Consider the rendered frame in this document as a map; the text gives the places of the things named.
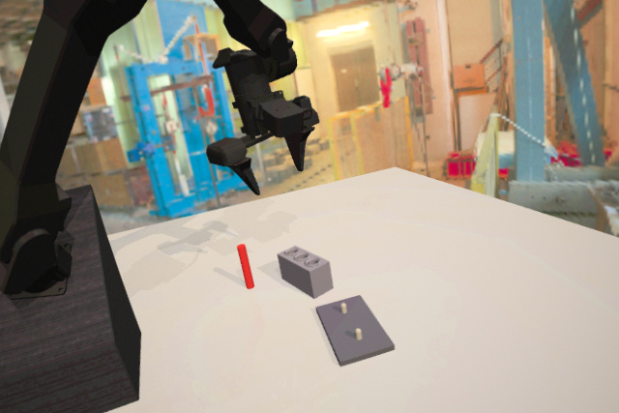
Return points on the red peg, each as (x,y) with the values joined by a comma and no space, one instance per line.
(242,250)

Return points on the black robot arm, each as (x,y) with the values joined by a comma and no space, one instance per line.
(59,67)

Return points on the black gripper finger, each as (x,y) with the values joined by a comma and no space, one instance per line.
(243,170)
(296,143)

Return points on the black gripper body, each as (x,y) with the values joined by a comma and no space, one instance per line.
(229,150)

